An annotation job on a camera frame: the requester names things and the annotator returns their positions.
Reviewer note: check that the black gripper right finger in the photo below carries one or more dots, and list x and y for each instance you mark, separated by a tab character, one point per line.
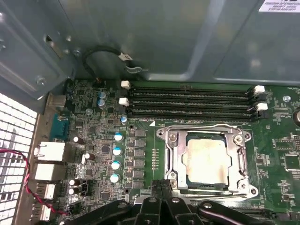
173	211

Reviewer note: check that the silver rear port block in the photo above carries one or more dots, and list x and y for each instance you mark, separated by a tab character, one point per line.
43	212
48	172
47	191
50	151

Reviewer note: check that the RAM slot with white latches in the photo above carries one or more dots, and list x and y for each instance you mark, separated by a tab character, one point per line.
187	104
187	89

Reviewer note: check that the beige rear port block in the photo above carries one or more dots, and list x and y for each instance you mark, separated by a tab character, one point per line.
56	100

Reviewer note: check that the blue-top silver capacitor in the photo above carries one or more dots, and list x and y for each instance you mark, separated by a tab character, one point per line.
102	95
124	119
101	103
118	137
117	152
115	165
114	178

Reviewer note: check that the green motherboard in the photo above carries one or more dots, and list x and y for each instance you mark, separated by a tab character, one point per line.
264	136

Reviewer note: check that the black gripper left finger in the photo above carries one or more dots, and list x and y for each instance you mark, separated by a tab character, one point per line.
150	211

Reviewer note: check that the white case sticker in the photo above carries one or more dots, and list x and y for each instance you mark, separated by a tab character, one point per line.
281	5

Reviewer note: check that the CPU socket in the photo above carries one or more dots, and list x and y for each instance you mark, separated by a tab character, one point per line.
254	192

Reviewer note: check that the blue serial port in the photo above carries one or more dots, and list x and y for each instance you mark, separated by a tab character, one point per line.
58	129

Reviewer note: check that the silver motherboard screw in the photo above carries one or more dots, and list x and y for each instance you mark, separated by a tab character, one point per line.
286	98

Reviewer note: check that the RAM slot with black latches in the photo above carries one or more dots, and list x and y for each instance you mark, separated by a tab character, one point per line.
187	96
187	113

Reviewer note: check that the black open PC case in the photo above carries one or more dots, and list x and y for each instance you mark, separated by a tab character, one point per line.
164	35

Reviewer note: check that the silver CPU chip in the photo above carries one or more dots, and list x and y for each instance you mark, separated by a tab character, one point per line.
206	161

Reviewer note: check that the dark brown capacitor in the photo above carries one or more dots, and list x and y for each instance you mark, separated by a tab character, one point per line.
73	191
78	140
75	182
90	156

